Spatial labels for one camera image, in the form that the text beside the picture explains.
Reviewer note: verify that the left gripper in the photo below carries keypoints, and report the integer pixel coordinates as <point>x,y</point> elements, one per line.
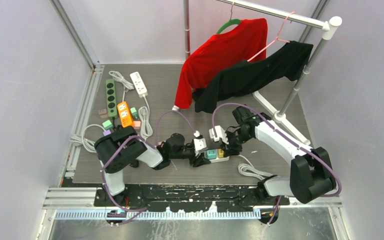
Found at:
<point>195,161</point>

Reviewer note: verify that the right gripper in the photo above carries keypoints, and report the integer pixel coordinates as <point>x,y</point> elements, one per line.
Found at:
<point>230,149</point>

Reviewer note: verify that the yellow plug adapter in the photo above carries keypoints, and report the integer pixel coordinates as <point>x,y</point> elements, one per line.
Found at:
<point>220,154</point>

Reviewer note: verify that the white power strip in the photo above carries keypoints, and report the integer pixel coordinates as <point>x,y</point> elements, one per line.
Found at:
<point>218,159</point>

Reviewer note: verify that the pink plug adapter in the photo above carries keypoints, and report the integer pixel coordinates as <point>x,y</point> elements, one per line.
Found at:
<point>137,124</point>
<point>103,113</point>

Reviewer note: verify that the orange power strip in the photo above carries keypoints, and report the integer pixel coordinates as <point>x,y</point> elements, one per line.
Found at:
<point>125,115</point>

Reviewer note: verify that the purple power strip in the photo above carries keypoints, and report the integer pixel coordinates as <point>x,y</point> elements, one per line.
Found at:
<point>107,132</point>

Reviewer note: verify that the teal green plug adapter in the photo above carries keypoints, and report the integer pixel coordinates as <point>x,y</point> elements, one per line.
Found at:
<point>108,125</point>

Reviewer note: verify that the white strip with USB ports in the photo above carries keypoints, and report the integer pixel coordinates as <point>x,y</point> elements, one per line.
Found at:
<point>139,84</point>

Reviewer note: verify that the green power strip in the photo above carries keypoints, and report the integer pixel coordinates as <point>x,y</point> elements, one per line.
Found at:
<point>111,98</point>

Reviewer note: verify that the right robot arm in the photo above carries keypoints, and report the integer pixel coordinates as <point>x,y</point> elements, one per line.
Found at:
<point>311,174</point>

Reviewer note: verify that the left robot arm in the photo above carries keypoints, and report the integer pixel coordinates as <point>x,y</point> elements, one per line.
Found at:
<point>124,147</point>

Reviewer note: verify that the black shirt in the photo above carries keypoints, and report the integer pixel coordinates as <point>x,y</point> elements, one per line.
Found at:
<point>244,78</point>

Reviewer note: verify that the red shirt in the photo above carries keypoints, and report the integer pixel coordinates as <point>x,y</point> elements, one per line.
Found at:
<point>219,52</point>

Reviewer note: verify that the pink hanger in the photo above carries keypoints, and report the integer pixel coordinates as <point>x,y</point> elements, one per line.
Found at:
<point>276,39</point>

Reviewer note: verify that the green hanger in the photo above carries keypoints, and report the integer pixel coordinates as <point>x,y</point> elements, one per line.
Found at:
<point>230,22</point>

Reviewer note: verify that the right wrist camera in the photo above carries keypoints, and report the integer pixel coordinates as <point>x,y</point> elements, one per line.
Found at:
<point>218,135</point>

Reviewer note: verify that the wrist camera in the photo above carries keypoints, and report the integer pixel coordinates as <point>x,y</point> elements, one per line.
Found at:
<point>200,145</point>
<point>218,135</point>

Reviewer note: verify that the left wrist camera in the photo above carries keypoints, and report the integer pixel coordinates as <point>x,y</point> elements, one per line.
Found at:
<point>200,145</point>

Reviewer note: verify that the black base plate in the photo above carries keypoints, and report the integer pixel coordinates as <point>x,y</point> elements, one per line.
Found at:
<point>193,198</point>

